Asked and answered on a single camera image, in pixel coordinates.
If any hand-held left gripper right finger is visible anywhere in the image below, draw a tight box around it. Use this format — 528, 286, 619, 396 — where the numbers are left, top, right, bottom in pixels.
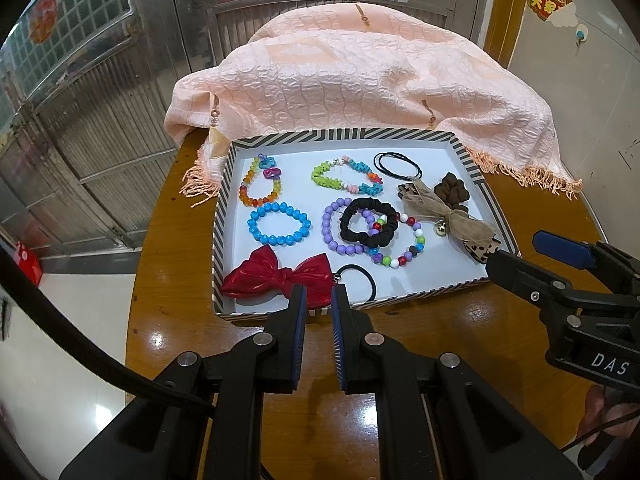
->
331, 286, 585, 480

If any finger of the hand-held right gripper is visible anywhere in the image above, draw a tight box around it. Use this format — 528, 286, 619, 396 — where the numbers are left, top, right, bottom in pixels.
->
532, 231, 640, 304
486, 250, 640, 348

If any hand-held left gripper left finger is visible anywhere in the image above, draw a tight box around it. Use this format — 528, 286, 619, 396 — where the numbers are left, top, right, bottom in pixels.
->
59, 284, 308, 480

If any leopard bow with bell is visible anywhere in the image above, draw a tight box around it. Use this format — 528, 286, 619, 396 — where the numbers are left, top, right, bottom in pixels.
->
397, 180, 501, 265

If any multicolour bead bracelet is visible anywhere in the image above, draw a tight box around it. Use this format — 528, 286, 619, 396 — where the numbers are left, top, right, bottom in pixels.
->
367, 212, 427, 270

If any brown scrunchie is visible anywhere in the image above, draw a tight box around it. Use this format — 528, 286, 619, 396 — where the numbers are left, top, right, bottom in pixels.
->
432, 170, 474, 209

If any black scrunchie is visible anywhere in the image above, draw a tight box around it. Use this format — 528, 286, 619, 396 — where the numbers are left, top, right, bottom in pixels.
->
338, 197, 399, 249

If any purple bead bracelet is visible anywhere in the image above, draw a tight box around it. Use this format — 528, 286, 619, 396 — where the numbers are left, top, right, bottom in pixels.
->
321, 198, 381, 256

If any blue bead bracelet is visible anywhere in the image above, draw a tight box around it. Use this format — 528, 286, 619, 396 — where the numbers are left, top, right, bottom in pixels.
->
248, 200, 311, 247

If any striped cardboard tray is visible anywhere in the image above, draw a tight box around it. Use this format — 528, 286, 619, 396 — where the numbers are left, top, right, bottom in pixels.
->
212, 129, 521, 322

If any green turquoise chip bracelet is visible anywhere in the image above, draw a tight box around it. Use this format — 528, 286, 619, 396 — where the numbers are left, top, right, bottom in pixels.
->
310, 157, 385, 197

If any rainbow plastic link bracelet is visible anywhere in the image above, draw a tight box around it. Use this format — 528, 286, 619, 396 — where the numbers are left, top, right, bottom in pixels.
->
239, 154, 284, 210

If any thin black hair tie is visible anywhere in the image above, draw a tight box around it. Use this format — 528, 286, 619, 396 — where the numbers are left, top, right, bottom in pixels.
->
373, 151, 426, 182

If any person's right hand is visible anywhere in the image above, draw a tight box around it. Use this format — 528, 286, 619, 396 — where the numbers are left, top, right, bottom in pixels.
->
577, 385, 640, 445

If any pink fringed blanket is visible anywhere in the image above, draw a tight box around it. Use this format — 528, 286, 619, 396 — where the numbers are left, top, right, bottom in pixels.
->
163, 0, 584, 210

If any red bag on floor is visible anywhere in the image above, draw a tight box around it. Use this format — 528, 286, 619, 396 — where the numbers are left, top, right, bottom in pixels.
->
12, 239, 44, 286

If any round red door decoration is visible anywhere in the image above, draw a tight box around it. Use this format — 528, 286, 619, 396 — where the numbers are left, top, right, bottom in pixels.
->
27, 0, 60, 44

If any red bow hair tie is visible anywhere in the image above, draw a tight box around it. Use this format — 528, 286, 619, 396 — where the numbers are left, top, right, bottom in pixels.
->
220, 245, 377, 309

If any black cable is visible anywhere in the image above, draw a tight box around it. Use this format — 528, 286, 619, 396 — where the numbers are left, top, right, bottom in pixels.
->
0, 242, 219, 407

